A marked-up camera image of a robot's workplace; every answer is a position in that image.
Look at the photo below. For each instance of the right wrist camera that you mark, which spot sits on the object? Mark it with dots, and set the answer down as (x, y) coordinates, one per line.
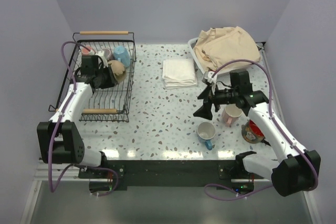
(209, 78)

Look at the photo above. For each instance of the light blue faceted mug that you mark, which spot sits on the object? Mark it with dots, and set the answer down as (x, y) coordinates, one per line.
(121, 54)

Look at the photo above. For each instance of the folded white towel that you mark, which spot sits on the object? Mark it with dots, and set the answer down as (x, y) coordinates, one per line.
(179, 73)

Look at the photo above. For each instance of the white plastic basin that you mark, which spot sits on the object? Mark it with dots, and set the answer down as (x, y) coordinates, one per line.
(191, 44)

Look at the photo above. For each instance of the purple mug black handle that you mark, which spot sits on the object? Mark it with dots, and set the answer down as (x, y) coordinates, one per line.
(107, 53)

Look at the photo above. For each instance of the blue speckled mug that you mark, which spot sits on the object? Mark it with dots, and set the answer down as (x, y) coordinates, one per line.
(205, 133)

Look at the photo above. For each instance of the black wire dish rack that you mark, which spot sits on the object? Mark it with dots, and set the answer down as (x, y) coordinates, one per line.
(111, 104)

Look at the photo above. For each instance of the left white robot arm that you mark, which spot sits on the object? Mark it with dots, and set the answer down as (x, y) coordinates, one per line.
(59, 139)

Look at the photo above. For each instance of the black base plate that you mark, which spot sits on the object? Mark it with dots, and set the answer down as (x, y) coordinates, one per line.
(172, 173)

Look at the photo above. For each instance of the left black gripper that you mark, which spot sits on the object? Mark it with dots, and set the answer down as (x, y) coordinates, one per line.
(111, 82)

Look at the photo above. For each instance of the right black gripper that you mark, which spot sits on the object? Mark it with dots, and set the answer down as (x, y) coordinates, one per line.
(205, 111)

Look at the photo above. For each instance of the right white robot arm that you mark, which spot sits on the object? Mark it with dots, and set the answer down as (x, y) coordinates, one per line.
(296, 169)

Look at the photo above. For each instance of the tan glazed round mug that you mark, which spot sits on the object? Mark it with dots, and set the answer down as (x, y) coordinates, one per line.
(118, 69)

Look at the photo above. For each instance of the pale pink mug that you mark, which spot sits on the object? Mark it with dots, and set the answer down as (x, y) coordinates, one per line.
(231, 114)

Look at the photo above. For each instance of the red inside patterned mug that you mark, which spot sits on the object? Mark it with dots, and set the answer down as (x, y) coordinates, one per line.
(251, 133)

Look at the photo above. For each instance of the beige cloth bag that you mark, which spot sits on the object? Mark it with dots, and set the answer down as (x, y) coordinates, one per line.
(219, 46)

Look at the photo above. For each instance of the salmon pink mug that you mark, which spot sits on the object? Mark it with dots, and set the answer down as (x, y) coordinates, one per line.
(87, 51)

